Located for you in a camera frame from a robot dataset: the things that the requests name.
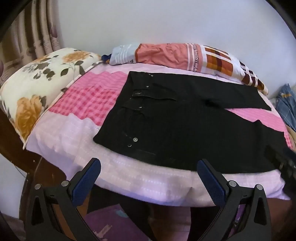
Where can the pink checked bedsheet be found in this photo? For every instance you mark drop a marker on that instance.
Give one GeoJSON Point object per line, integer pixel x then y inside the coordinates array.
{"type": "Point", "coordinates": [81, 143]}

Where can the orange checked patchwork pillow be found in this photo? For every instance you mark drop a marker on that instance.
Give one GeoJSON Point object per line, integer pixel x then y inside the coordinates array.
{"type": "Point", "coordinates": [166, 54]}

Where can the purple floor mat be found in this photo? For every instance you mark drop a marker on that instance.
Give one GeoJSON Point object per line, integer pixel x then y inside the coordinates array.
{"type": "Point", "coordinates": [108, 222]}

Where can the beige cloth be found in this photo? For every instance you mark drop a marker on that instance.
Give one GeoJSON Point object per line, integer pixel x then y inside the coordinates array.
{"type": "Point", "coordinates": [292, 139]}

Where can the white floral pillow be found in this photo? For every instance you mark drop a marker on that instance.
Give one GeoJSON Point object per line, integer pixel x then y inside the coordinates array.
{"type": "Point", "coordinates": [34, 76]}

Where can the black pants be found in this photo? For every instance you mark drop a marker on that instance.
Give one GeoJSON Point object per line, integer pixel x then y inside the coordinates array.
{"type": "Point", "coordinates": [173, 129]}

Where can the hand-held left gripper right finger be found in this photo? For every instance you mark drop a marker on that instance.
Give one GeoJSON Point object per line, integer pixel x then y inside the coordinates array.
{"type": "Point", "coordinates": [211, 183]}

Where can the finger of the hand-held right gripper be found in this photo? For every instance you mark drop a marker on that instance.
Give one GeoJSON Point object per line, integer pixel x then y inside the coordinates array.
{"type": "Point", "coordinates": [274, 154]}

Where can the brown wooden bed frame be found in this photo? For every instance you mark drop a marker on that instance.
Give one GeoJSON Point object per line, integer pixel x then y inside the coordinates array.
{"type": "Point", "coordinates": [13, 148]}

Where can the blue jeans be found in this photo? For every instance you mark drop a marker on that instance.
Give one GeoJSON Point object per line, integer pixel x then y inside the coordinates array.
{"type": "Point", "coordinates": [289, 104]}

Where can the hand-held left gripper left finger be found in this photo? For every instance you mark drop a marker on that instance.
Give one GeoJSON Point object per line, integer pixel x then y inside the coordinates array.
{"type": "Point", "coordinates": [84, 185]}

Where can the brown striped curtain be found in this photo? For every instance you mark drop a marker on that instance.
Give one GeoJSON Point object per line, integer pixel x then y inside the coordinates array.
{"type": "Point", "coordinates": [34, 27]}

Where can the small dark blue cloth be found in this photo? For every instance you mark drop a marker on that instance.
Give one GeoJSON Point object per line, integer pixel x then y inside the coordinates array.
{"type": "Point", "coordinates": [106, 58]}

